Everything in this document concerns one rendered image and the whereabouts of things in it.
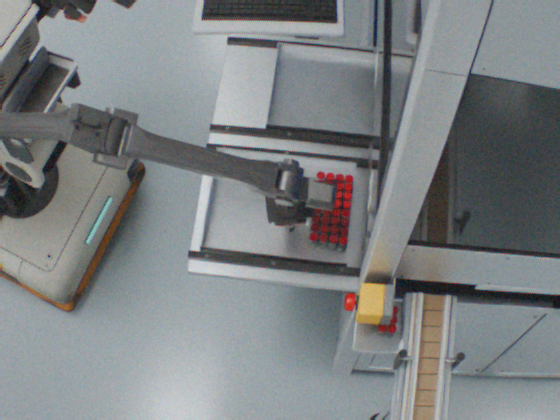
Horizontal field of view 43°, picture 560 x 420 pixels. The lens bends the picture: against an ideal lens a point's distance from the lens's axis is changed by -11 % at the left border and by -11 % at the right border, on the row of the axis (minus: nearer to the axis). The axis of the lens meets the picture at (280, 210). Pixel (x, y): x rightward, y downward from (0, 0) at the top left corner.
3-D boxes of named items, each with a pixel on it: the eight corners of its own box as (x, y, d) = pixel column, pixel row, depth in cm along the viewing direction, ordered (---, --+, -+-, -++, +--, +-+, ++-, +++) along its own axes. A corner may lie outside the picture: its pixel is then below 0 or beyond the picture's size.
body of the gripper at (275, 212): (314, 219, 176) (315, 205, 169) (268, 225, 175) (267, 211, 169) (310, 192, 178) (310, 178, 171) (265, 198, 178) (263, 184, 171)
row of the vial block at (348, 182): (352, 183, 192) (354, 174, 188) (346, 252, 185) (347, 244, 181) (343, 182, 193) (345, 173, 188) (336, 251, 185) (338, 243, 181)
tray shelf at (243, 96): (400, 53, 211) (401, 50, 210) (390, 294, 183) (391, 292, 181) (229, 36, 213) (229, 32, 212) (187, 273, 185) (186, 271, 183)
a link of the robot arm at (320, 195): (282, 157, 160) (273, 198, 158) (338, 167, 158) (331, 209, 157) (286, 169, 171) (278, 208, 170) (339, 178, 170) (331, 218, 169)
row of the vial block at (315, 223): (325, 180, 193) (326, 171, 189) (317, 249, 185) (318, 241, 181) (316, 179, 193) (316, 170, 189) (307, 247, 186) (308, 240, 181)
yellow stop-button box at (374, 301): (389, 295, 173) (394, 284, 166) (386, 325, 170) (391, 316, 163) (356, 292, 173) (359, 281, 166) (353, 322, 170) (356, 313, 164)
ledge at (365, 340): (414, 304, 182) (415, 302, 180) (410, 356, 177) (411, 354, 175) (356, 300, 182) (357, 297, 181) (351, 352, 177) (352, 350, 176)
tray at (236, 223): (355, 169, 194) (356, 162, 191) (345, 268, 184) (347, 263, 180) (217, 154, 196) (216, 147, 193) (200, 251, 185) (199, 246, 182)
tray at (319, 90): (401, 63, 208) (403, 56, 204) (400, 145, 197) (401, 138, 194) (277, 49, 209) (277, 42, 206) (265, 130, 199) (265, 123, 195)
